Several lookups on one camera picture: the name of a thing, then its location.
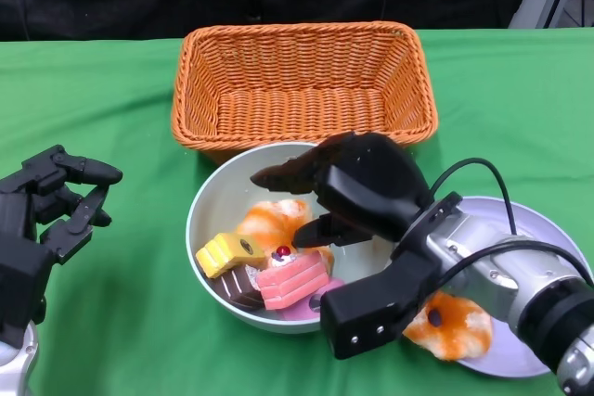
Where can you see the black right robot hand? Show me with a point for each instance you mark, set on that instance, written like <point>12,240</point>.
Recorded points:
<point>371,182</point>

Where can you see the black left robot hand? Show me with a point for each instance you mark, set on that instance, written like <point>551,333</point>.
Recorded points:
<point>23,252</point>

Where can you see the pale green bowl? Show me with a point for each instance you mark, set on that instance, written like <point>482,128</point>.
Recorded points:
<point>218,201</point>

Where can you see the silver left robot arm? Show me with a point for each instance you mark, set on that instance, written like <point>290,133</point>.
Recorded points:
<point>18,368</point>

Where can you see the orange wicker basket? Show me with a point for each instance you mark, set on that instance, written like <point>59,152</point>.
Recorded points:
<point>301,104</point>

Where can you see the salmon block cake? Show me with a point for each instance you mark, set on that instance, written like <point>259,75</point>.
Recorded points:
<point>290,282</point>

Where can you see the pink layered cake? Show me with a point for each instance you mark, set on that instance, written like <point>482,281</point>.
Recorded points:
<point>301,310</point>

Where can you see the yellow layered cake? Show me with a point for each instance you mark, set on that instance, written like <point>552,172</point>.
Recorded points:
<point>223,254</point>

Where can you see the chocolate layered cake with cherry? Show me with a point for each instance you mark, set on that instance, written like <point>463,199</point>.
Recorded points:
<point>236,289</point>

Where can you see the lavender plate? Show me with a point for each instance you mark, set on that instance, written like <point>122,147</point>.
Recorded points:
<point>538,224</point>

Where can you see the small red berries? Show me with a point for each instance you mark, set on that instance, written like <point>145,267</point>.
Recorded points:
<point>281,253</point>

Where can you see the green tablecloth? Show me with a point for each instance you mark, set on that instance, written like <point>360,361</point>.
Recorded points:
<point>116,345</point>

